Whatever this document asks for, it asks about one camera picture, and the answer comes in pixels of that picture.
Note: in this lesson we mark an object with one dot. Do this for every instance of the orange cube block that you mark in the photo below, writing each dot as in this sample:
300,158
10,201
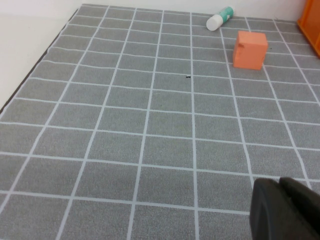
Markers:
250,50

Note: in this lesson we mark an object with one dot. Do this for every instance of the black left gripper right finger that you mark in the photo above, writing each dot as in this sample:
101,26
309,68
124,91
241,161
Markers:
303,200

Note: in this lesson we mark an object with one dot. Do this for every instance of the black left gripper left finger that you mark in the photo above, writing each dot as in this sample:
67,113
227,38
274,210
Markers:
270,212

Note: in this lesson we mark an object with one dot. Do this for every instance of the orange plastic cutlery holder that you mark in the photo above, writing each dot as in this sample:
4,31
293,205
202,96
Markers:
311,25

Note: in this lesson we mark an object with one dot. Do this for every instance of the green white glue stick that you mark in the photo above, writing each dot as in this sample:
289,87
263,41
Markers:
220,17

